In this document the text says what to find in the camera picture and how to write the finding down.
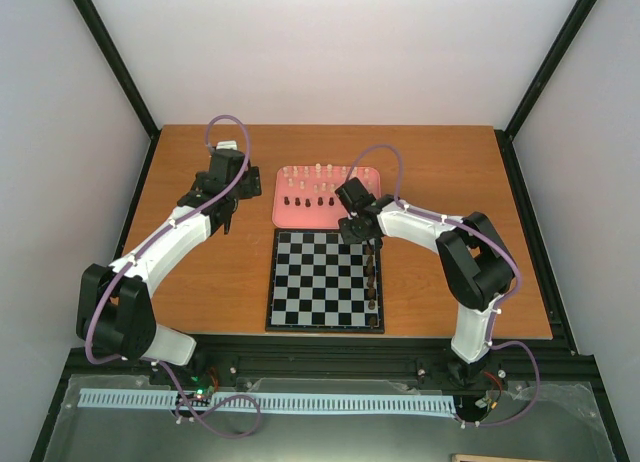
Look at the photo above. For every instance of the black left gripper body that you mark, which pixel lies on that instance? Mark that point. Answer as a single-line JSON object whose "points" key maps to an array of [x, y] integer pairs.
{"points": [[252, 187]]}

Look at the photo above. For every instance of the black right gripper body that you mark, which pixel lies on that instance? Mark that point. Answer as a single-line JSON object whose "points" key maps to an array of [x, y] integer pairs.
{"points": [[354, 235]]}

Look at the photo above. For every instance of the black aluminium frame rail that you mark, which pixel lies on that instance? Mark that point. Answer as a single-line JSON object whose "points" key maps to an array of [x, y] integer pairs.
{"points": [[419, 363]]}

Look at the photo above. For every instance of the light blue cable duct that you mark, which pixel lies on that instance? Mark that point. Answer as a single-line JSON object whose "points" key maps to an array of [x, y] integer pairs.
{"points": [[272, 403]]}

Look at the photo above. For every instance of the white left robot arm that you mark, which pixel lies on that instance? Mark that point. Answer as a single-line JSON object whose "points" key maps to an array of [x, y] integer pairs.
{"points": [[115, 311]]}

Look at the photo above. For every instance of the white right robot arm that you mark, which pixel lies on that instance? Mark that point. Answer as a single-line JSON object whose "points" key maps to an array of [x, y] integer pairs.
{"points": [[479, 270]]}

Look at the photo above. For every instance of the pink plastic tray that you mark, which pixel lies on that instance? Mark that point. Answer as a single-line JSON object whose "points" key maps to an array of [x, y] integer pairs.
{"points": [[325, 217]]}

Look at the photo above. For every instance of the black and white chessboard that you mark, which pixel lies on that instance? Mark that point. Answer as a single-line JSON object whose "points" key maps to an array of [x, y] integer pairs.
{"points": [[319, 284]]}

